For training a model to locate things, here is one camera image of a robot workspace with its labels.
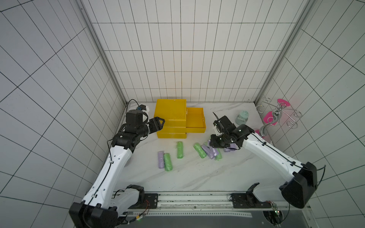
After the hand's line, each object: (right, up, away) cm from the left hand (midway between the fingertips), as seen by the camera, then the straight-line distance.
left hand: (159, 125), depth 74 cm
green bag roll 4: (+36, -21, +13) cm, 43 cm away
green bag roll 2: (+10, -17, +15) cm, 25 cm away
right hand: (+28, -10, +5) cm, 30 cm away
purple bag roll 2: (+37, -9, -7) cm, 38 cm away
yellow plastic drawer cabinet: (+7, +7, +12) cm, 15 cm away
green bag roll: (+4, -25, +9) cm, 27 cm away
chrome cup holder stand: (+66, +4, +5) cm, 67 cm away
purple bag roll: (-1, -22, +11) cm, 25 cm away
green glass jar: (+56, +3, +26) cm, 62 cm away
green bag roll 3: (+24, -19, +14) cm, 34 cm away
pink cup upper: (+73, +14, +11) cm, 75 cm away
